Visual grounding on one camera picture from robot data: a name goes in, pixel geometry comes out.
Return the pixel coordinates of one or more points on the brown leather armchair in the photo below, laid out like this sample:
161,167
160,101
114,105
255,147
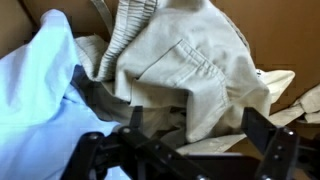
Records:
281,35

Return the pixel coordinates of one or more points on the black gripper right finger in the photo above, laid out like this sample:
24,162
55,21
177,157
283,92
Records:
283,149

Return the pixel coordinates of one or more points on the light blue shirt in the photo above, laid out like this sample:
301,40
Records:
42,114

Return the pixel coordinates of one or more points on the beige khaki shorts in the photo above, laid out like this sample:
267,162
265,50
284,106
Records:
183,61

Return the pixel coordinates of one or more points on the white cloth on armchair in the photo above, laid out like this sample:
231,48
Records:
277,81

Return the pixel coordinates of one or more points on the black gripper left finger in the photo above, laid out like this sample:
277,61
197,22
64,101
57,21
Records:
139,157

